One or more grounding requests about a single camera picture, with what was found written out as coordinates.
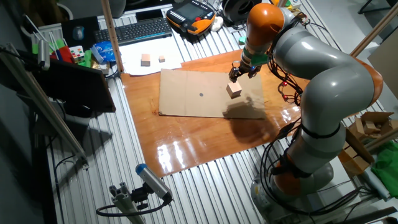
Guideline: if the cardboard box of wood blocks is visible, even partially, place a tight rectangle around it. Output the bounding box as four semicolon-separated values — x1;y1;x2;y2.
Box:
338;111;398;177

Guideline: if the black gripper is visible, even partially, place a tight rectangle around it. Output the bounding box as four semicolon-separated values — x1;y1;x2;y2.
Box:
228;60;262;84

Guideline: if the grey rolled sheet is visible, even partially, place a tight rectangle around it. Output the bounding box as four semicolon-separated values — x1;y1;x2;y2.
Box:
360;169;391;200

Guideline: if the wooden pole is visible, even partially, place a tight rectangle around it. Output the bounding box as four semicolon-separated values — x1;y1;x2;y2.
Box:
350;2;398;58
363;127;398;152
101;0;124;73

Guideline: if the grey computer mouse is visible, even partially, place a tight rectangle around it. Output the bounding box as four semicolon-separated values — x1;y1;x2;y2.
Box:
72;26;85;41

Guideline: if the flat cardboard sheet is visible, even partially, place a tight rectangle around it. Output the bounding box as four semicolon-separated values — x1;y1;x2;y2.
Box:
158;68;267;120

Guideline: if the aluminium profile bracket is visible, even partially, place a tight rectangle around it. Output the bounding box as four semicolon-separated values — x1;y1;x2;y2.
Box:
108;182;146;224

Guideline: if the aluminium frame rail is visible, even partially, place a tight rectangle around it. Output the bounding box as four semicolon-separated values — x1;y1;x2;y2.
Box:
0;43;90;169

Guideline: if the dark flat panel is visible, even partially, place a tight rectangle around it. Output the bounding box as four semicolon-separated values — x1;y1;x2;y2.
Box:
0;49;116;113

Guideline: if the black round spool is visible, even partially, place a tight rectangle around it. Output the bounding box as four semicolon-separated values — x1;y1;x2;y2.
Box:
222;0;262;23

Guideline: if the colourful puzzle cube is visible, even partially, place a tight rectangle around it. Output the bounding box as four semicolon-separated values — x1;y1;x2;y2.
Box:
68;45;86;64

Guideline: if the black camera cable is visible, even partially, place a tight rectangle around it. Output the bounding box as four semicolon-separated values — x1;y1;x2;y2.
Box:
95;198;172;218

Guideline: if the black chair base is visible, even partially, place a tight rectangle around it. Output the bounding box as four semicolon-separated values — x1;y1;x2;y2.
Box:
358;0;398;15

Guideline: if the black mouse pad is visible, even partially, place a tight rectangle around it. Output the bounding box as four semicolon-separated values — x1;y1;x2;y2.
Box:
61;16;101;52

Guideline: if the white paper sheet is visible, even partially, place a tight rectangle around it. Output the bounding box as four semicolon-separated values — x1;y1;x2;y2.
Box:
118;37;183;77

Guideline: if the brown board panel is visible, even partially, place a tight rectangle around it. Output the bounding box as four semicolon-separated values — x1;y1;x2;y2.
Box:
368;29;398;100

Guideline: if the glossy orange wooden board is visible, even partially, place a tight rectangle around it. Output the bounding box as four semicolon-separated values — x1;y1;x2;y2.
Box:
120;49;312;178

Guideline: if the green gripper mounting flange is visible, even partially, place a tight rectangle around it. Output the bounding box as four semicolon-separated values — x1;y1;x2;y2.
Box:
242;49;269;67

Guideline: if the red plastic item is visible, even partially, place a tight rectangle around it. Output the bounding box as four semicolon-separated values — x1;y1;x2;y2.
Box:
49;45;75;64

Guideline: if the light wooden block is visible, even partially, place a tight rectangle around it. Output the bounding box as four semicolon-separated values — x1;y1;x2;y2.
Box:
226;82;243;99

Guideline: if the black computer keyboard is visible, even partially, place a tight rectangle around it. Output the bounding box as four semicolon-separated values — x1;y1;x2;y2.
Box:
93;17;173;47

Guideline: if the blue plastic packet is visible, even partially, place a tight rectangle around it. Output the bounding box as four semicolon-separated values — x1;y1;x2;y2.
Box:
90;40;118;65

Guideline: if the orange black teach pendant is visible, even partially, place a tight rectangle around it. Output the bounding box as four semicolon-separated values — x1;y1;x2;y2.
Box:
165;0;216;35

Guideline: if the black phone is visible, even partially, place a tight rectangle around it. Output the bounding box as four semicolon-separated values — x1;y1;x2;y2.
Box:
135;9;164;22

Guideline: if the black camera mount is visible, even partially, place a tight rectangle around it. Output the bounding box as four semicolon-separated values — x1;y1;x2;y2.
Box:
130;183;153;210

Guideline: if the white rounded object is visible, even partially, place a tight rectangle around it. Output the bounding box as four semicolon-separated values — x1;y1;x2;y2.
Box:
210;16;224;32

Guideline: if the silver camera with blue cap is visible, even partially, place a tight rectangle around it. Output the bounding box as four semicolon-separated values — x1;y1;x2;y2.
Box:
135;163;174;203

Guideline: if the green cloth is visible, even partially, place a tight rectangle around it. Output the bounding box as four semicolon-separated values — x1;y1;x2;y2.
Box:
371;149;398;198

